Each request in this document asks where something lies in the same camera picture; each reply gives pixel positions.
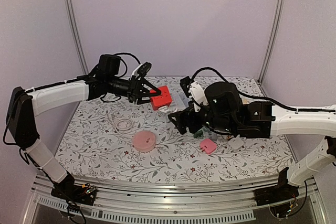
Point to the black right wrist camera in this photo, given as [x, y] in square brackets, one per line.
[195, 92]

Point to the aluminium left corner post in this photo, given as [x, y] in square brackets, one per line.
[76, 36]

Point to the red cube socket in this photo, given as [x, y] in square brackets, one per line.
[164, 99]

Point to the white plug adapter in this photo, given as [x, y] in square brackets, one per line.
[235, 142]

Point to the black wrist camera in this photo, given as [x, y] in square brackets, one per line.
[195, 92]
[142, 69]

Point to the aluminium corner post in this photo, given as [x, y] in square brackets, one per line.
[76, 36]
[271, 41]

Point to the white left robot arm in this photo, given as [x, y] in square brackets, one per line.
[31, 109]

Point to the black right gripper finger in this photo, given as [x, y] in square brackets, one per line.
[180, 126]
[178, 117]

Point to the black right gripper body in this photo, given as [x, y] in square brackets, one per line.
[185, 118]

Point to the aluminium front rail frame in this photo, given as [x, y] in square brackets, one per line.
[216, 202]

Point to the green plug adapter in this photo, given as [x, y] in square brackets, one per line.
[199, 134]

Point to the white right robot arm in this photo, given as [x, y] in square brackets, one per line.
[302, 121]

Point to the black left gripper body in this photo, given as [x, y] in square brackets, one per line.
[123, 89]

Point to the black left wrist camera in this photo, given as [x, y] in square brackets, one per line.
[142, 69]

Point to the aluminium right corner post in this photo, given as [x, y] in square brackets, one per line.
[271, 41]

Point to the round pink socket base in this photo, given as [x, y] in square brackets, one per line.
[144, 141]

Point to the pink plug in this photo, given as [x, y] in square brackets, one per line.
[208, 146]

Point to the white multicolour power strip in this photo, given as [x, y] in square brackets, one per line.
[179, 103]

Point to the floral patterned table mat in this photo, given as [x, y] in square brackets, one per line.
[98, 143]

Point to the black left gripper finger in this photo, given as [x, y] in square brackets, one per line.
[148, 88]
[144, 100]

